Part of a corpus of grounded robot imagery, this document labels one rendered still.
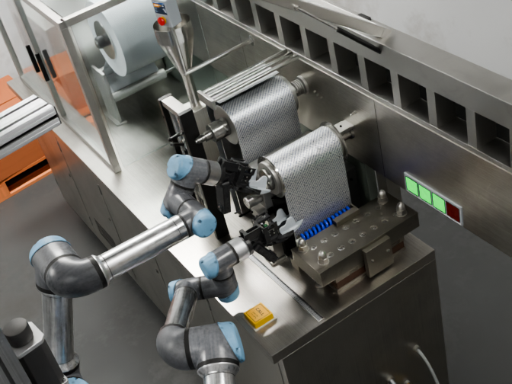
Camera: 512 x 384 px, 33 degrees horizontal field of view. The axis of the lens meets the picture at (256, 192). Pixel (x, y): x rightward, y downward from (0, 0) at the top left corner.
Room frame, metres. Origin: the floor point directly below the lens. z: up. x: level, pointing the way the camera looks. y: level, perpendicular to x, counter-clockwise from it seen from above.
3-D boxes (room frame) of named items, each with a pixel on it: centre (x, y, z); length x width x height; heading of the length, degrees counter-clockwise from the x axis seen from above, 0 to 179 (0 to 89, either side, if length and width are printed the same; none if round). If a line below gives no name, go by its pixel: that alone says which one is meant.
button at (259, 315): (1.95, 0.09, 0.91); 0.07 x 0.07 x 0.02; 24
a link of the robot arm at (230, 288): (2.03, 0.18, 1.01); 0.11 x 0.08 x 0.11; 82
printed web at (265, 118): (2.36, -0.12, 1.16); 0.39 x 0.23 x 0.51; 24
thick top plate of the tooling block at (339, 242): (2.09, -0.28, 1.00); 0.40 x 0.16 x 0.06; 114
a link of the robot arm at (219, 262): (2.02, 0.17, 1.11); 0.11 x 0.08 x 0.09; 114
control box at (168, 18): (2.70, 0.14, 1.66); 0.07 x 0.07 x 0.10; 42
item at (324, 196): (2.19, -0.19, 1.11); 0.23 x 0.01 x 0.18; 114
